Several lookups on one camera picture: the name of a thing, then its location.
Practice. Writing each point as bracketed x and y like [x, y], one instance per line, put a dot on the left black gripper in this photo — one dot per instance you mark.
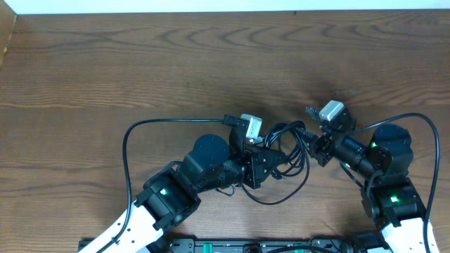
[252, 166]

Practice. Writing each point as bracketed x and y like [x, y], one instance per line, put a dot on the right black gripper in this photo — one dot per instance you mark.
[323, 147]

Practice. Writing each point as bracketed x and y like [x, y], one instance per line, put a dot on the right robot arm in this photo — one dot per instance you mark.
[382, 154]

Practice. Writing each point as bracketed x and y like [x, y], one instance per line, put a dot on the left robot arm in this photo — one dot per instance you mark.
[171, 196]

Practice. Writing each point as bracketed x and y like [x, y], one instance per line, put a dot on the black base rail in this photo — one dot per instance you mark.
[187, 245]

